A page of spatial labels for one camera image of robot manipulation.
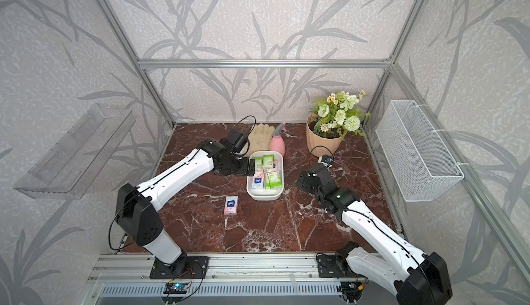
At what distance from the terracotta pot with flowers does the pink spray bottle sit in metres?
0.13

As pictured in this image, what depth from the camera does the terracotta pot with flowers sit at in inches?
33.2

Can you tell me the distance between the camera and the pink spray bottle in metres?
0.96
